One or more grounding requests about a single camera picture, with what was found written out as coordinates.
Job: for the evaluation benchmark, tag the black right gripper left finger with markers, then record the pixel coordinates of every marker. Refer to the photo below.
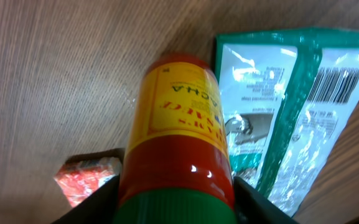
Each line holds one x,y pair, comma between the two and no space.
98,208

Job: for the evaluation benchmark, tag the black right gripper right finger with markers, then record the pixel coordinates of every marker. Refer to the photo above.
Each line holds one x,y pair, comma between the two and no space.
252,208

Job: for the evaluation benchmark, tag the small orange white box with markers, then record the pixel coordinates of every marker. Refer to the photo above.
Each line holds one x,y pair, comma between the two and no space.
78,180

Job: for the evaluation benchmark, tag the red yellow green-capped bottle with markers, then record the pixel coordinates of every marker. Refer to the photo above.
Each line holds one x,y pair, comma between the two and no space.
176,166

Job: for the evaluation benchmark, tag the green white sachet packet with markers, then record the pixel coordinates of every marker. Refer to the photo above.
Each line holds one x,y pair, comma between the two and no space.
286,96

